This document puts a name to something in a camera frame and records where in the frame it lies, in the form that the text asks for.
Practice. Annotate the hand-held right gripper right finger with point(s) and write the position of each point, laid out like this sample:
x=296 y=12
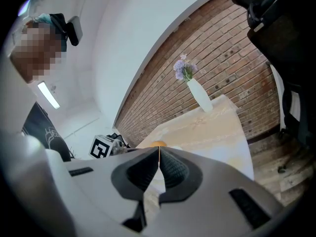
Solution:
x=209 y=206

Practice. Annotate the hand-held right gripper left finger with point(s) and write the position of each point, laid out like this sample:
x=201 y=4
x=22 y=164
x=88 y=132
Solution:
x=103 y=186

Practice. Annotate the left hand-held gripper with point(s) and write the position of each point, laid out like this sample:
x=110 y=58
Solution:
x=100 y=149

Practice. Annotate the round orange food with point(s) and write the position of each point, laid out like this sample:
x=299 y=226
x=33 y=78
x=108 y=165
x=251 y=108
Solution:
x=158 y=144

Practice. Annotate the person's black printed shirt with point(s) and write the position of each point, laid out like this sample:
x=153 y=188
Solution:
x=42 y=132

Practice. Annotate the beige patterned tablecloth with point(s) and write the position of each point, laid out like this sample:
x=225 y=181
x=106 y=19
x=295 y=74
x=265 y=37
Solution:
x=209 y=137

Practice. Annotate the long ceiling light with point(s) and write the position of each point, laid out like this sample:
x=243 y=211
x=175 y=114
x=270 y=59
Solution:
x=48 y=95

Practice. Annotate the white vase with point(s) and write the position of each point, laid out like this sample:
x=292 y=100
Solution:
x=201 y=95

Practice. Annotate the person's head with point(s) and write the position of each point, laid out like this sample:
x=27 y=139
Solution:
x=37 y=53

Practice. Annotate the purple flower bouquet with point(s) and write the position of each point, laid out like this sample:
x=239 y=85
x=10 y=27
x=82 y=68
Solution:
x=184 y=68

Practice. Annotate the black office chair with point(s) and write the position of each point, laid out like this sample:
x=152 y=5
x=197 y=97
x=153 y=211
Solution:
x=284 y=46

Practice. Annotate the black head-mounted camera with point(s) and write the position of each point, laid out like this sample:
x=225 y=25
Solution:
x=74 y=29

